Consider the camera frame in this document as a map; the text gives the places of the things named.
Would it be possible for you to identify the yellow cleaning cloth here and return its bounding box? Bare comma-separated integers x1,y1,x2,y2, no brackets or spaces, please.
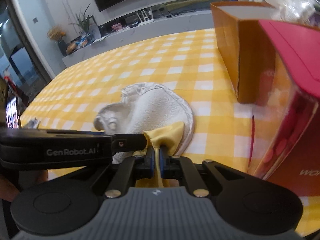
136,121,184,187

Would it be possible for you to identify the white fabric pouch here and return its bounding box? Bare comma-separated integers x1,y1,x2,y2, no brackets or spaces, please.
93,82,195,155

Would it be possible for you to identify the purple rose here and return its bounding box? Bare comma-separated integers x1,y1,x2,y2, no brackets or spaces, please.
263,0,319,27

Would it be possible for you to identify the smartphone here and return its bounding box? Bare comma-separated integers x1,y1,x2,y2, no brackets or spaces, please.
6,97,21,129

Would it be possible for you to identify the yellow checkered tablecloth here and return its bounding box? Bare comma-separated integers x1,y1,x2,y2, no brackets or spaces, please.
19,28,320,238

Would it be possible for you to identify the white tv console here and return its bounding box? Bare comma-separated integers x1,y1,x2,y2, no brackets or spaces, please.
62,10,214,67

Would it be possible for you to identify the red tissue box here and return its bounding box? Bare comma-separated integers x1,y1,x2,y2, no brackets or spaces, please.
247,20,319,196

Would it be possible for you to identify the vase with yellow flowers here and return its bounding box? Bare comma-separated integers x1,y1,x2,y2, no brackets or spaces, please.
47,25,67,56

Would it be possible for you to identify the green plant in vase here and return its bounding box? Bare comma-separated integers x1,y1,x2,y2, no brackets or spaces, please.
69,4,94,43

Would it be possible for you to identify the white wifi router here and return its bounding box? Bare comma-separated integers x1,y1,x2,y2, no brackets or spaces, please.
136,9,155,26

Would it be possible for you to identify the orange storage box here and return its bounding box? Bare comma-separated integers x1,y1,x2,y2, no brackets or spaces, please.
210,1,276,103

